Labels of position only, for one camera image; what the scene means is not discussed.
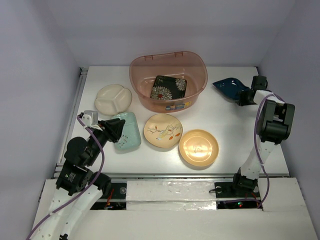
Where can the black floral square plate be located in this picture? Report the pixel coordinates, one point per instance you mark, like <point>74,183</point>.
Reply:
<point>168,88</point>

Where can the aluminium frame rail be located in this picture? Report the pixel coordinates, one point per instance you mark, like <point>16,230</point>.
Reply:
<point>71,120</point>

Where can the cream three-section plate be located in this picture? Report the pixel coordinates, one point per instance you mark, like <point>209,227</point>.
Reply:
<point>113,99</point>

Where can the dark blue leaf-shaped dish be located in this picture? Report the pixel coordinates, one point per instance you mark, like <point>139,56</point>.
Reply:
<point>230,88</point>

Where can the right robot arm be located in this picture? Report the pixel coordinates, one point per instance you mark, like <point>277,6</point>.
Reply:
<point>273,124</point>

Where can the orange round bear plate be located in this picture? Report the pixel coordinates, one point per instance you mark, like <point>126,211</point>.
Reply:
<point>199,148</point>

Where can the beige bird-painted plate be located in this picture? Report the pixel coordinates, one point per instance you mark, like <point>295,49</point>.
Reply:
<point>163,130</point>

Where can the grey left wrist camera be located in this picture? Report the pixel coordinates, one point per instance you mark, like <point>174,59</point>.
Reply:
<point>90,118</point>

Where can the light teal divided tray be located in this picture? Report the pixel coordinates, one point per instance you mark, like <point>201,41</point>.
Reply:
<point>130,138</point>

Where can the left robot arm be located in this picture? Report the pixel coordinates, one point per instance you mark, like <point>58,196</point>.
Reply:
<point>81,181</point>

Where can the pink translucent plastic bin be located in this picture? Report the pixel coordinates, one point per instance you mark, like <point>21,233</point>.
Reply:
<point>184,64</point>

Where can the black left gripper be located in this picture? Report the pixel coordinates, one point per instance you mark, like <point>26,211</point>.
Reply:
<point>115,131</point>

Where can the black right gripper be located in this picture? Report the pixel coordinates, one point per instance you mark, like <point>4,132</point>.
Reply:
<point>242,102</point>

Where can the blue yellow bin label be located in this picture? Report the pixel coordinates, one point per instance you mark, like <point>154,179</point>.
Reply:
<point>178,107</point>

